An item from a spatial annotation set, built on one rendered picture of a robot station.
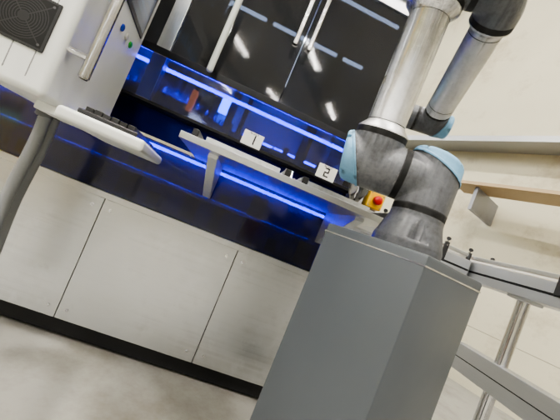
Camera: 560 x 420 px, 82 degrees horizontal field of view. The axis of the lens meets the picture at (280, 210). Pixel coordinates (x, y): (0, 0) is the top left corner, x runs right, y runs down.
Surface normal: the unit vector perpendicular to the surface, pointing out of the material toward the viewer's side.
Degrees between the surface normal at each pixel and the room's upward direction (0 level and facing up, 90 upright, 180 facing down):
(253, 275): 90
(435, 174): 90
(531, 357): 90
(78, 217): 90
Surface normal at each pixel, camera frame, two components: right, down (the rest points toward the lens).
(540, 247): -0.74, -0.33
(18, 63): 0.26, 0.07
